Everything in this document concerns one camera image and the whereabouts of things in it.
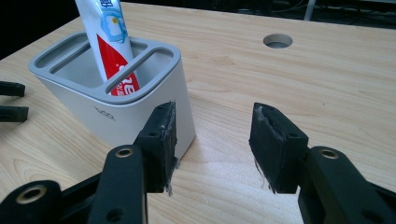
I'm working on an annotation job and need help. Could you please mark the white red toothpaste tube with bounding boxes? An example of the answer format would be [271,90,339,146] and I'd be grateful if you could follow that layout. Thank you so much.
[74,0,141,97]

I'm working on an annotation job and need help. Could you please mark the round grey cable grommet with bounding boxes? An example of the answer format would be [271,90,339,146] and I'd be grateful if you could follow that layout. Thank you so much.
[262,33,294,49]

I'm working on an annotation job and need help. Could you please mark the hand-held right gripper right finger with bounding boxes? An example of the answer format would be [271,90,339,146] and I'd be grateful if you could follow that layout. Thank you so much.
[248,102,310,194]

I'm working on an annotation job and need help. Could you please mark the white toothbrush holder grey top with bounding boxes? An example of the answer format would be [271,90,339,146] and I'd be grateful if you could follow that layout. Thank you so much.
[28,31,197,161]

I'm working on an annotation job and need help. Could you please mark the white metal stand pole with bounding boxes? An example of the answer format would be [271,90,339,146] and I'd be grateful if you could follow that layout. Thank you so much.
[303,0,318,21]

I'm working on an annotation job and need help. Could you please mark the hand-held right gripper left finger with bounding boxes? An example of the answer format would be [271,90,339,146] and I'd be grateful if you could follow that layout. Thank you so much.
[133,101,178,194]

